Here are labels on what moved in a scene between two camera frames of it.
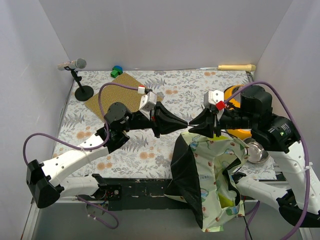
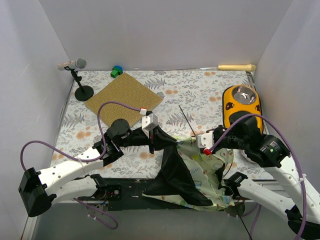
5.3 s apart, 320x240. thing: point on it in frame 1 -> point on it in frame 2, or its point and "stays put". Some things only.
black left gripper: (156, 120) -> (152, 142)
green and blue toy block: (116, 70) stays put
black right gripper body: (214, 122) -> (217, 140)
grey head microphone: (80, 63) stays put
